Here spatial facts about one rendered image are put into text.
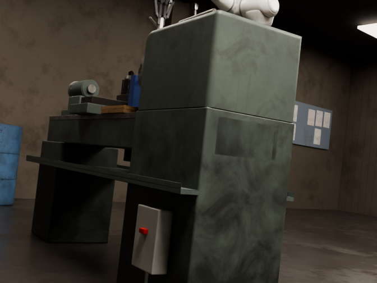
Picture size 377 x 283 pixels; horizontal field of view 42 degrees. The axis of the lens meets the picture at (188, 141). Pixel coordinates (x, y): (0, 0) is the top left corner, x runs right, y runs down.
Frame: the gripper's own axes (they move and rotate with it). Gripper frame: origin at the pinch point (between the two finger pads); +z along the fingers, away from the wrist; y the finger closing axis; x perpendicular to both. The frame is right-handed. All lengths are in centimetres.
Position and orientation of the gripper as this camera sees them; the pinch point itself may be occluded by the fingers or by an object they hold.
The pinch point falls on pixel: (160, 24)
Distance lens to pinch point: 253.7
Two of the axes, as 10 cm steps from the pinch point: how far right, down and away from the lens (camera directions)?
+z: -1.0, 9.9, -0.4
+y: -8.3, -1.1, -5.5
